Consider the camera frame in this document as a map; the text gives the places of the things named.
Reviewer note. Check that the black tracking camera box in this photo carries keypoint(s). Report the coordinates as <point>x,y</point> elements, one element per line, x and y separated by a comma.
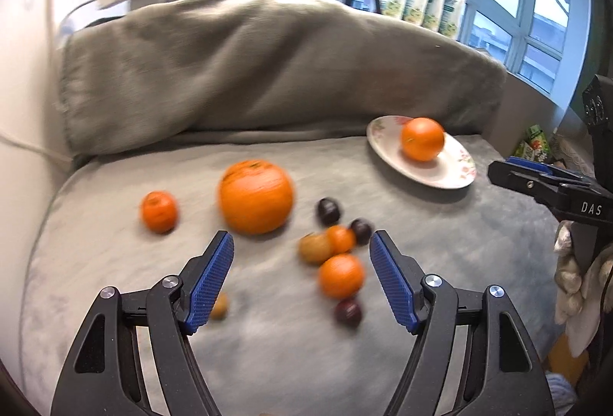
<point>598,102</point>

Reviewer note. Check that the brown kiwi fruit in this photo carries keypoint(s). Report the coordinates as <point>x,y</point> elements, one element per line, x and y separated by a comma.
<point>220,308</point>
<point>314,249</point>

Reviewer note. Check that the large rough orange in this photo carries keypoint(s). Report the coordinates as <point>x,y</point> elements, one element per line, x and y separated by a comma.
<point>255,197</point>

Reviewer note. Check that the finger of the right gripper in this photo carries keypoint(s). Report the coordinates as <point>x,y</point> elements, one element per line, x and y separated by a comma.
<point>552,171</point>
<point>557,194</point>

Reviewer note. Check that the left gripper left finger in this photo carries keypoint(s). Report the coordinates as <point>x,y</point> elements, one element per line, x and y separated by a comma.
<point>102,374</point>

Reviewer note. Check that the gloved right hand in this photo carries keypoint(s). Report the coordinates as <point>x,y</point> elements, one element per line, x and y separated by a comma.
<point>578,293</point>

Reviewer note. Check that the small tangerine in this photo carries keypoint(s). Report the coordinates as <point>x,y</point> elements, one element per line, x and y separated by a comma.
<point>341,277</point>

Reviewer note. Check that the smooth navel orange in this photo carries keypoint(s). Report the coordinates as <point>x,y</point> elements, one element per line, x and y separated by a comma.
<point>422,139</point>

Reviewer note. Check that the tiny kumquat orange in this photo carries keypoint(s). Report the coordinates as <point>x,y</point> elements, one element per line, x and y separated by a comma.
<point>341,239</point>

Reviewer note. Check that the medium mandarin orange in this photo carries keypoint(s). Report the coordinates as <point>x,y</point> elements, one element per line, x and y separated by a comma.
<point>159,212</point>

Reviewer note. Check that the green snack box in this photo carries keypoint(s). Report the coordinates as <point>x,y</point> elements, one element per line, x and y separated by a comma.
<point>534,146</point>

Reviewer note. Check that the grey fleece blanket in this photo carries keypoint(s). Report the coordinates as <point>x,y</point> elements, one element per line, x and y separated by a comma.
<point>167,97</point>

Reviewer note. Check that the dark plum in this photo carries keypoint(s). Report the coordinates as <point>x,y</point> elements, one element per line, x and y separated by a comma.
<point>348,313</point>
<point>362,231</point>
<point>328,212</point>

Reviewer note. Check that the floral white plate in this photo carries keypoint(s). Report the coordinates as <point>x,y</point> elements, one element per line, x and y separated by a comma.
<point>451,169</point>

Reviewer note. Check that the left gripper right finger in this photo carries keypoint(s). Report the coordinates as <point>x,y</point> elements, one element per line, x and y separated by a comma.
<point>501,374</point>

